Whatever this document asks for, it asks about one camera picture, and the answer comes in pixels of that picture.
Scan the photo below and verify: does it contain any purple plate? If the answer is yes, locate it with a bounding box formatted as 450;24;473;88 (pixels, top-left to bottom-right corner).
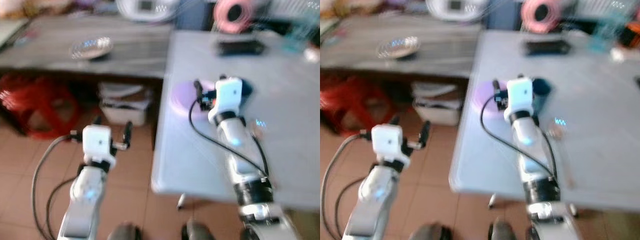
169;80;221;119
472;80;512;121

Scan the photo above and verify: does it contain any dark blue cup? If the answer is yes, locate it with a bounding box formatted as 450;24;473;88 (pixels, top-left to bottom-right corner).
532;77;553;109
242;79;254;109

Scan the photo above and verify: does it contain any white storage box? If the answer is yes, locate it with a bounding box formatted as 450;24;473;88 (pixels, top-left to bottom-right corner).
97;81;154;127
410;80;464;127

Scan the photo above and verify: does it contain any flat black object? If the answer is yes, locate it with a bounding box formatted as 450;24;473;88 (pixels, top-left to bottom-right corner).
524;39;572;57
217;39;266;57

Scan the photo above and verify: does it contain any pink round fan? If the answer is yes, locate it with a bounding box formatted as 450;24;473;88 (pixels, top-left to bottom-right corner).
213;0;254;34
520;0;562;34

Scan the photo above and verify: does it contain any clear plastic spoon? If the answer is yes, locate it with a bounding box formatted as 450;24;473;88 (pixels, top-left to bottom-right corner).
547;124;576;190

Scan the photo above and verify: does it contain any shiny metal plate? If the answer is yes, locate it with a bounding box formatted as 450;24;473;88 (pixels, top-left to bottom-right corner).
375;35;422;60
69;36;114;61

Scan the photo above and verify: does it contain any dark grey side table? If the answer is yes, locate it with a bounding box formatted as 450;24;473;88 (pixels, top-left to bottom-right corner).
320;16;482;79
0;16;174;80

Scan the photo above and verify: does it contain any teal translucent container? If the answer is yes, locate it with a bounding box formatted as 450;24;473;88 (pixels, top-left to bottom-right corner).
281;19;307;54
589;18;620;54

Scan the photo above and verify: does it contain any white appliance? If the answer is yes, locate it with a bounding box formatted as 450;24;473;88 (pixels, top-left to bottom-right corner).
425;0;489;23
115;0;181;23

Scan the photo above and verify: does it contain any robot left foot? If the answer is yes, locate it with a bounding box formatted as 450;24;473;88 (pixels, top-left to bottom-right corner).
107;222;144;240
409;222;454;240

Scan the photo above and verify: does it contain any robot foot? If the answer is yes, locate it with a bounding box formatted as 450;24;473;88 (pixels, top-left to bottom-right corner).
409;222;454;240
181;219;216;240
107;222;144;240
487;217;519;240

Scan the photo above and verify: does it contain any orange object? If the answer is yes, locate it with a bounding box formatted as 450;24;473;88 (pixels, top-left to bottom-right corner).
622;24;640;49

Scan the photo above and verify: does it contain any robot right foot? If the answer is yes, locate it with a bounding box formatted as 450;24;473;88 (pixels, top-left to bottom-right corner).
487;217;519;240
181;219;216;240

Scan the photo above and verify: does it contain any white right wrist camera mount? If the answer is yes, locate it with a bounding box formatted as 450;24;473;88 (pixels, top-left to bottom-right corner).
502;77;535;122
207;77;245;124

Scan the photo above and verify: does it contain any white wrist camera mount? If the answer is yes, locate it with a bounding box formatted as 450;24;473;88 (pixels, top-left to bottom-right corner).
207;77;245;124
502;77;535;122
372;124;411;162
82;125;114;162

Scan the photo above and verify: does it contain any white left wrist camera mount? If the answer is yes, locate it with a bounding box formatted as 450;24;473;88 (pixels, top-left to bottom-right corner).
82;125;114;162
372;124;411;162

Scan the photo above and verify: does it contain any long black right arm cable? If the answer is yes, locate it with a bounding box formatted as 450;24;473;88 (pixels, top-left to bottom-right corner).
479;96;559;179
188;99;271;177

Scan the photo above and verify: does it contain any long black arm cable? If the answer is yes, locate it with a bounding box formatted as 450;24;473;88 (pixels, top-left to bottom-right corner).
322;133;374;240
479;96;559;179
30;134;77;240
188;99;271;177

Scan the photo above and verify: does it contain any long black left arm cable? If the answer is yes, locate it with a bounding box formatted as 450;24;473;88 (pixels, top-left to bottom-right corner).
30;134;77;240
322;133;374;240

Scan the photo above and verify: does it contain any short black left arm cable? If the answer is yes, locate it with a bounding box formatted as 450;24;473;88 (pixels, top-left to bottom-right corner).
333;176;374;240
45;175;81;240

